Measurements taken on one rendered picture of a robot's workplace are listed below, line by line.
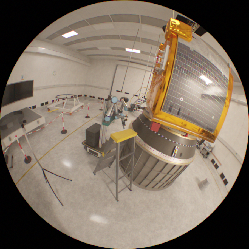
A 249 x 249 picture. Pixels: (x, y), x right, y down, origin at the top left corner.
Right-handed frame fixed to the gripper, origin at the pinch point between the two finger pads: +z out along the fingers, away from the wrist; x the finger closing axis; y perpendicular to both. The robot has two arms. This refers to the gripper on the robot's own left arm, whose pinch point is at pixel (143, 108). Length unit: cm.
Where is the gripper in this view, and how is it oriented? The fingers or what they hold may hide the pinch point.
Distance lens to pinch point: 193.6
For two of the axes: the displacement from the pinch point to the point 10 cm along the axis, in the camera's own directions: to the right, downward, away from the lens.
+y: 2.3, -8.8, -4.1
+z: 9.5, 2.9, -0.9
